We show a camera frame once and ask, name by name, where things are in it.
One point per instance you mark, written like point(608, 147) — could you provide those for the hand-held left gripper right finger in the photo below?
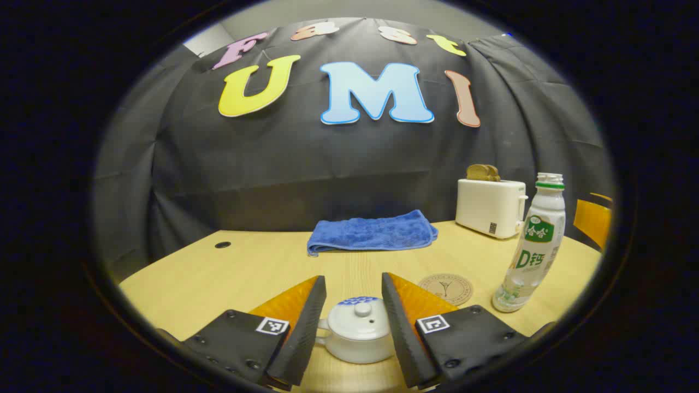
point(401, 327)

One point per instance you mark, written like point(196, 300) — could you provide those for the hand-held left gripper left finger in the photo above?
point(306, 327)

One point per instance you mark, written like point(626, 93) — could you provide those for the white teacup lid blue pattern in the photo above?
point(349, 323)

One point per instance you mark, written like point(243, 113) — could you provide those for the white teacup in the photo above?
point(355, 352)

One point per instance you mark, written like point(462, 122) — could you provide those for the round brown coaster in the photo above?
point(445, 289)

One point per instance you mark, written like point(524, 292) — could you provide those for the white water bottle green label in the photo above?
point(532, 262)

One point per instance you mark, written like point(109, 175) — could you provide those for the blue towel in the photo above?
point(371, 232)

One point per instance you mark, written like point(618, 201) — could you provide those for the white toaster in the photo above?
point(486, 210)

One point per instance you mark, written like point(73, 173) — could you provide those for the black backdrop cloth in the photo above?
point(327, 174)

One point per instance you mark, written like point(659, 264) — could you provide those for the brown toast slice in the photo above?
point(494, 174)
point(477, 172)

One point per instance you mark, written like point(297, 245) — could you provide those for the orange wooden chair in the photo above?
point(592, 221)

